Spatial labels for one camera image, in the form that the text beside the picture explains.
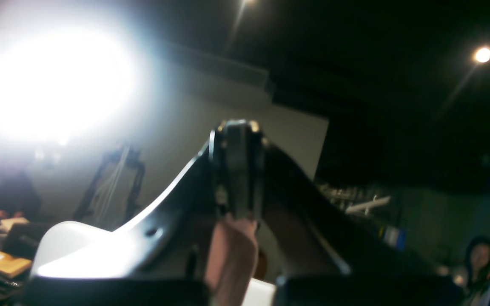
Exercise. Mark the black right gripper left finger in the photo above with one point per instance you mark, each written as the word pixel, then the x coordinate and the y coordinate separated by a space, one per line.
pixel 159 257

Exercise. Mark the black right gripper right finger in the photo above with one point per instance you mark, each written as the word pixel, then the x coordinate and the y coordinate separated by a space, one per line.
pixel 328 259

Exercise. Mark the mauve pink t-shirt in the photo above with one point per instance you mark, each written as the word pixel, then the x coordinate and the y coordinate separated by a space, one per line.
pixel 232 259

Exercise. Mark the black tripod stand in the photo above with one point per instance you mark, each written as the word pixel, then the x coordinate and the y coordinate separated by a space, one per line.
pixel 99 205

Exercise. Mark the person with dark hair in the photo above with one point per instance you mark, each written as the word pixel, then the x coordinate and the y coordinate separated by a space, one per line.
pixel 473 276

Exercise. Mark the bright studio lamp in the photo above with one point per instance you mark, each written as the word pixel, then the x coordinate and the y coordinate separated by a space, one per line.
pixel 60 80

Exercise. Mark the ceiling spot light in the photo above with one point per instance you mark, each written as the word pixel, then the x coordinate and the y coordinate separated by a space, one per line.
pixel 481 55

